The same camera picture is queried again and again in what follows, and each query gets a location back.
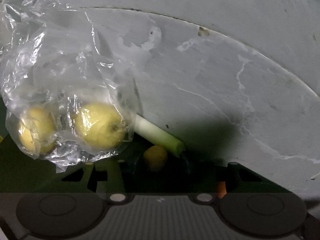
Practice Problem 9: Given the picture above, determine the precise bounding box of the clear plastic bag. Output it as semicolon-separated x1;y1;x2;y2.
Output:
1;0;138;172

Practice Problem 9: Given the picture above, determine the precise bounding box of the yellow apple in bag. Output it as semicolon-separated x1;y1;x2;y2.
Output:
74;103;126;151
18;106;55;157

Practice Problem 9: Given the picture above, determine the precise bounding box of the small brown kiwi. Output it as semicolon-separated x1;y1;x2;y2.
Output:
143;145;167;167

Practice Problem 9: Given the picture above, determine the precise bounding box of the yellow apple in bag right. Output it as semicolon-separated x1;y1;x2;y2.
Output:
74;103;126;151

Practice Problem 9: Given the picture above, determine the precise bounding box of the yellow apple in bag left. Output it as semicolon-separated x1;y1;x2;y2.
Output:
18;106;55;157

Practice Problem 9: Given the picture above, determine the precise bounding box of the green leek stalk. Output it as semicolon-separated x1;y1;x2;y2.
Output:
134;114;185;157

